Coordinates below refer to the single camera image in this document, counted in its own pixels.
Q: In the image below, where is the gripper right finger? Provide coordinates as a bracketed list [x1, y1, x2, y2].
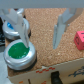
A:
[52, 8, 84, 49]

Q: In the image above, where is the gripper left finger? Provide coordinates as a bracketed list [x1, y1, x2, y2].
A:
[0, 7, 30, 47]

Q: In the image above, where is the wooden drawer box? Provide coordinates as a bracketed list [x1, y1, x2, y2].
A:
[0, 7, 84, 84]

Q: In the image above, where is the green button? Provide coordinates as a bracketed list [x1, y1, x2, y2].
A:
[3, 38, 37, 71]

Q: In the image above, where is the pink block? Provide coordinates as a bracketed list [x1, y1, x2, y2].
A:
[73, 30, 84, 51]

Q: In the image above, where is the black drawer handle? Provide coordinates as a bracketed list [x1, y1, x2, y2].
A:
[49, 72, 63, 84]

